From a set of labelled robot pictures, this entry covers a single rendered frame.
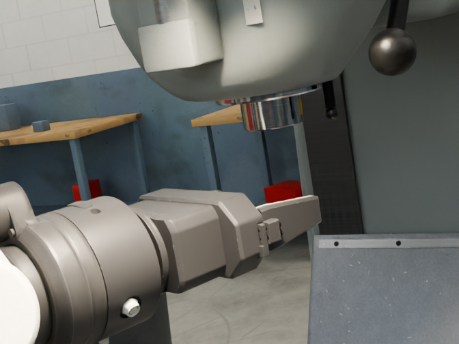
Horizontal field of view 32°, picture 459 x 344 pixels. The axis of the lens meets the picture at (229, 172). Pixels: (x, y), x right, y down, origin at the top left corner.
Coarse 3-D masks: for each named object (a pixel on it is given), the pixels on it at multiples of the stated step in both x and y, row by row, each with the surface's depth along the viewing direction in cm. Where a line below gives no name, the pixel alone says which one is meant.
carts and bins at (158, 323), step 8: (160, 304) 256; (160, 312) 256; (152, 320) 252; (160, 320) 255; (168, 320) 263; (128, 328) 245; (136, 328) 247; (144, 328) 249; (152, 328) 252; (160, 328) 255; (168, 328) 262; (112, 336) 243; (120, 336) 244; (128, 336) 245; (136, 336) 247; (144, 336) 249; (152, 336) 252; (160, 336) 255; (168, 336) 262
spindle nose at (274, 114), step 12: (300, 96) 62; (240, 108) 62; (252, 108) 61; (264, 108) 60; (276, 108) 60; (288, 108) 61; (300, 108) 62; (252, 120) 61; (264, 120) 61; (276, 120) 60; (288, 120) 61; (300, 120) 62
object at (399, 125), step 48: (432, 48) 93; (336, 96) 99; (384, 96) 97; (432, 96) 94; (336, 144) 101; (384, 144) 98; (432, 144) 95; (336, 192) 102; (384, 192) 100; (432, 192) 97
